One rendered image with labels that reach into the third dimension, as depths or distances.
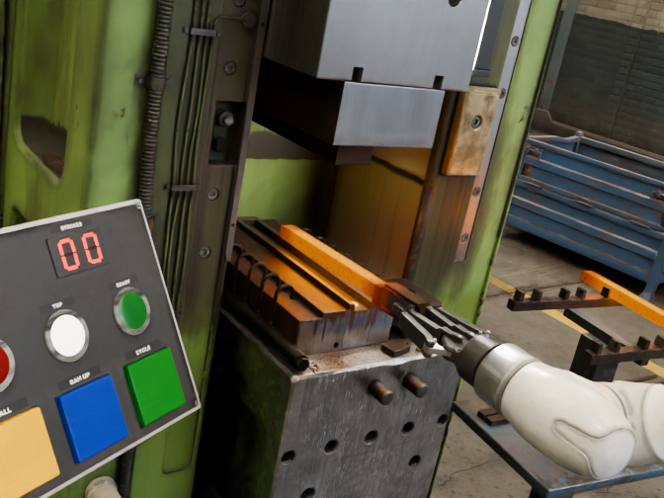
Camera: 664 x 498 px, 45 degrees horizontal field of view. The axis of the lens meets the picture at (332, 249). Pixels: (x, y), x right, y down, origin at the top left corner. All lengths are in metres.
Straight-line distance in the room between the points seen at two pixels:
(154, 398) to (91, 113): 0.42
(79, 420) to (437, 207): 0.89
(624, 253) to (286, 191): 3.59
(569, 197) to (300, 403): 4.13
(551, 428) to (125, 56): 0.74
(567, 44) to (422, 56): 9.31
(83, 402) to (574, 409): 0.57
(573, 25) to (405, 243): 9.04
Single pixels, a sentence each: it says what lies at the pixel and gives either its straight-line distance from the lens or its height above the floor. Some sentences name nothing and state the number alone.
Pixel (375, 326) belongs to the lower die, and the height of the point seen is 0.95.
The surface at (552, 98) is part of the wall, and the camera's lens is 10.59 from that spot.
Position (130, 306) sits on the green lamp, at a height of 1.10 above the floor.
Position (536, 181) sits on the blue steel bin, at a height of 0.44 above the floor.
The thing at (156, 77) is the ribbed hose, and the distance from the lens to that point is 1.16.
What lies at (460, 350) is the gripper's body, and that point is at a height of 1.05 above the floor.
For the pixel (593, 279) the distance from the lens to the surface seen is 1.81.
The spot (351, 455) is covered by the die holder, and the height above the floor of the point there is 0.74.
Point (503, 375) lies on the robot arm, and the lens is 1.08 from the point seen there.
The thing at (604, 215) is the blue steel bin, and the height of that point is 0.39.
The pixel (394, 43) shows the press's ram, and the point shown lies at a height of 1.43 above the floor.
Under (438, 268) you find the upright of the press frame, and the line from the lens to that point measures 1.64.
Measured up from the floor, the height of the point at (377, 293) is 1.05.
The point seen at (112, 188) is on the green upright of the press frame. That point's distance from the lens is 1.21.
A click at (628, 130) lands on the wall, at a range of 9.99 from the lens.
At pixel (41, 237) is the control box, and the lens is 0.93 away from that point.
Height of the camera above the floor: 1.52
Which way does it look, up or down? 19 degrees down
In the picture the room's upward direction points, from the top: 11 degrees clockwise
